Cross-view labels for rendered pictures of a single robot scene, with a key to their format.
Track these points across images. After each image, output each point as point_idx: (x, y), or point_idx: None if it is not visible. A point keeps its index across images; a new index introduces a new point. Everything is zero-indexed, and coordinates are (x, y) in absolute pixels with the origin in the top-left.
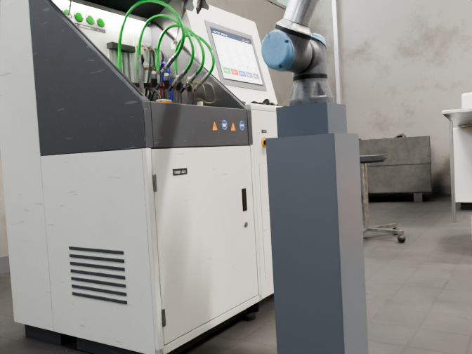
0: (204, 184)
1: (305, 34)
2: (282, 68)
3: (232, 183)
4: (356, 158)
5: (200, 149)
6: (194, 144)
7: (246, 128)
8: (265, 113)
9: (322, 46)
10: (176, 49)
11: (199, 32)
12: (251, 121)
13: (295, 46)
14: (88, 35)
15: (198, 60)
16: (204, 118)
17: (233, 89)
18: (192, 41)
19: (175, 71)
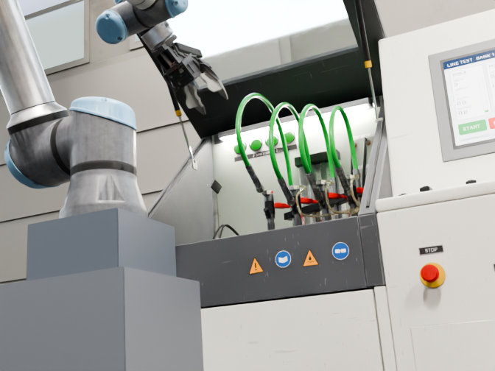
0: (227, 369)
1: (10, 126)
2: (29, 185)
3: (309, 370)
4: (103, 327)
5: (218, 309)
6: (204, 302)
7: (356, 254)
8: (437, 207)
9: (77, 115)
10: (348, 135)
11: (404, 85)
12: (375, 236)
13: (13, 149)
14: (269, 161)
15: (387, 136)
16: (230, 257)
17: (488, 160)
18: (269, 132)
19: (353, 169)
